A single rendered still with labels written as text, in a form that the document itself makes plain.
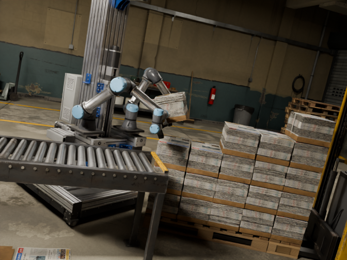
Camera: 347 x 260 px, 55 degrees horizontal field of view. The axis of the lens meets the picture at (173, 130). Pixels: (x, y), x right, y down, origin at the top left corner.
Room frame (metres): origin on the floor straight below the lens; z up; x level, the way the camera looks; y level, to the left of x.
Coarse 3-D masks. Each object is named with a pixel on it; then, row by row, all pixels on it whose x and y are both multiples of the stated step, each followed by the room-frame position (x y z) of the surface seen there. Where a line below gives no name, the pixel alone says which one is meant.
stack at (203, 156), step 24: (168, 144) 2.83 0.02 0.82; (192, 144) 2.97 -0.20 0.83; (216, 144) 3.18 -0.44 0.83; (168, 168) 2.85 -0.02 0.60; (216, 168) 2.83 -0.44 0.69; (240, 168) 2.83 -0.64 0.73; (264, 168) 2.82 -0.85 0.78; (192, 192) 2.83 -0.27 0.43; (216, 192) 2.83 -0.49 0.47; (240, 192) 2.81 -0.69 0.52; (264, 192) 2.81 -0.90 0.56; (192, 216) 2.82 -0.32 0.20; (216, 216) 2.83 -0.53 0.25; (240, 216) 2.82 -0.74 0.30; (264, 216) 2.81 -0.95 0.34; (216, 240) 2.82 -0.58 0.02; (264, 240) 2.81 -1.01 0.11
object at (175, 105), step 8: (168, 96) 2.84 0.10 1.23; (176, 96) 2.83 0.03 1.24; (160, 104) 2.85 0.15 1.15; (168, 104) 2.84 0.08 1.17; (176, 104) 2.86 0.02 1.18; (184, 104) 2.94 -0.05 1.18; (152, 112) 2.85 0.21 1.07; (168, 112) 2.84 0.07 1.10; (176, 112) 2.83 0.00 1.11; (184, 112) 2.83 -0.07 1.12; (184, 120) 2.85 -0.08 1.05
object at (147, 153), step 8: (0, 136) 2.19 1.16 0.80; (8, 136) 2.23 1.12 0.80; (48, 144) 2.28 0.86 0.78; (72, 144) 2.33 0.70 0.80; (80, 144) 2.37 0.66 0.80; (88, 144) 2.41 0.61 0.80; (0, 152) 2.19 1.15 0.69; (24, 152) 2.23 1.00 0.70; (56, 152) 2.30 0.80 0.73; (104, 152) 2.40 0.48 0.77; (112, 152) 2.42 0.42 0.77; (120, 152) 2.44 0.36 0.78; (128, 152) 2.46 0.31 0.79; (136, 152) 2.48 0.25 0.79; (144, 152) 2.50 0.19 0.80; (96, 160) 2.39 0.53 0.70
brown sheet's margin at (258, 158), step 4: (256, 156) 2.83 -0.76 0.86; (260, 156) 2.81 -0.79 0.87; (260, 160) 2.82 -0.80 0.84; (264, 160) 2.81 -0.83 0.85; (268, 160) 2.81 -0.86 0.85; (272, 160) 2.81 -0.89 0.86; (276, 160) 2.81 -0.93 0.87; (280, 160) 2.81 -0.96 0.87; (284, 160) 2.81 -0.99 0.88; (280, 164) 2.81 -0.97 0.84; (284, 164) 2.81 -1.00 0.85; (288, 164) 2.81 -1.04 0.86
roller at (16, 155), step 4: (24, 140) 2.20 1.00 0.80; (20, 144) 2.10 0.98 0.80; (24, 144) 2.13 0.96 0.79; (16, 148) 2.04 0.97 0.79; (20, 148) 2.03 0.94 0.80; (24, 148) 2.09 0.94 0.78; (16, 152) 1.93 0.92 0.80; (20, 152) 1.97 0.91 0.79; (12, 156) 1.85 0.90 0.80; (16, 156) 1.87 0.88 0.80; (20, 156) 1.93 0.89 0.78
